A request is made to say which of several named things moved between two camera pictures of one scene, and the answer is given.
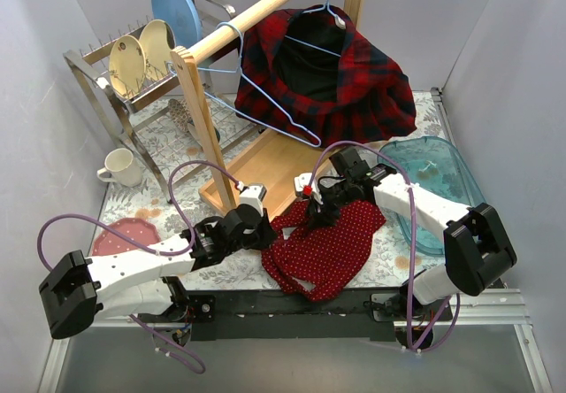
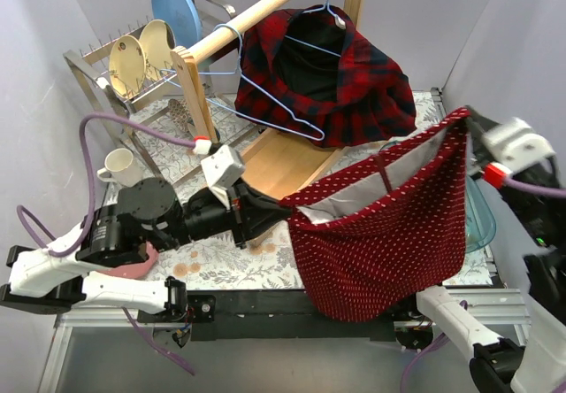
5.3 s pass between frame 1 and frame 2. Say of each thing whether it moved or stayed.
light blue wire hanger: stayed
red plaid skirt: stayed
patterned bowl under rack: stayed
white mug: stayed
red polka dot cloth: moved
